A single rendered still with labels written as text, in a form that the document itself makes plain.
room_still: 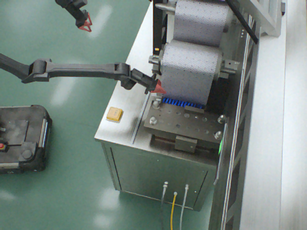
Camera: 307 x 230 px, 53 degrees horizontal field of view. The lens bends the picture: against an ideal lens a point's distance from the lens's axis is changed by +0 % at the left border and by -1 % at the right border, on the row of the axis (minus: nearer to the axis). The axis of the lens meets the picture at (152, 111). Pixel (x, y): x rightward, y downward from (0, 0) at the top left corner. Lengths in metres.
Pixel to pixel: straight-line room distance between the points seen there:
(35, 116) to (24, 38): 1.24
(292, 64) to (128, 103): 0.88
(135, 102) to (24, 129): 1.11
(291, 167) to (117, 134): 0.91
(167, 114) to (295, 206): 0.78
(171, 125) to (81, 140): 1.32
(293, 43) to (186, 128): 0.59
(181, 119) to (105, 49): 1.92
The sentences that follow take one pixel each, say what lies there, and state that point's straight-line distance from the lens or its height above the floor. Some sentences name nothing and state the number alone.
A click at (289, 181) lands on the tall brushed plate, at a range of 1.01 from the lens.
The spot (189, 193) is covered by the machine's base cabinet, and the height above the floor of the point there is 0.43.
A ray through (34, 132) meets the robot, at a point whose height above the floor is 0.24.
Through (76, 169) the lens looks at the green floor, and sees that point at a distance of 2.57.
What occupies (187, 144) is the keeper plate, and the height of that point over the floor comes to 0.98.
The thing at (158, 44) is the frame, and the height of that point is 1.05.
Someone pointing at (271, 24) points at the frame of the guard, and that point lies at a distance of 1.00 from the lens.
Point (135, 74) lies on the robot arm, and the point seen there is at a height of 1.18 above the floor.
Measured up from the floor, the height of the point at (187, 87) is 1.15.
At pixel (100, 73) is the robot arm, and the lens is 1.46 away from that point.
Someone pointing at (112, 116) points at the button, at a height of 0.92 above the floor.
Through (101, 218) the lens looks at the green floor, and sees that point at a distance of 2.41.
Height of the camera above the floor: 2.31
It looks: 57 degrees down
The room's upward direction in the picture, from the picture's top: straight up
